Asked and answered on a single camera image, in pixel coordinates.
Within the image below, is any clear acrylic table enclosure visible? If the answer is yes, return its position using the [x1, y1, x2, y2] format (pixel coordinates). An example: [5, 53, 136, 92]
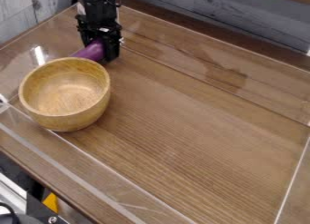
[0, 5, 310, 224]

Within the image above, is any purple toy eggplant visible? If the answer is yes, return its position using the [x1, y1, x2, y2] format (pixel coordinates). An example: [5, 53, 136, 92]
[70, 39, 105, 62]

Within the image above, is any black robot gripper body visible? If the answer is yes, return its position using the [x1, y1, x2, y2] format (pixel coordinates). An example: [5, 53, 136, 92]
[74, 0, 121, 38]

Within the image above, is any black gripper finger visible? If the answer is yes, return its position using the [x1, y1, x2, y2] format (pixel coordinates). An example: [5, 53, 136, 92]
[77, 24, 97, 46]
[101, 30, 122, 63]

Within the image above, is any yellow black equipment base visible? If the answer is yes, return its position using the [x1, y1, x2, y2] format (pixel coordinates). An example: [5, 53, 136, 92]
[0, 152, 94, 224]

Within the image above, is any brown wooden bowl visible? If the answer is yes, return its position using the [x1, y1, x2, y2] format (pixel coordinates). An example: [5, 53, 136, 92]
[18, 57, 110, 132]

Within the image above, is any black cable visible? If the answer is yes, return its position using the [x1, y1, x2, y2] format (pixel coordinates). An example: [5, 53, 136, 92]
[0, 201, 20, 224]

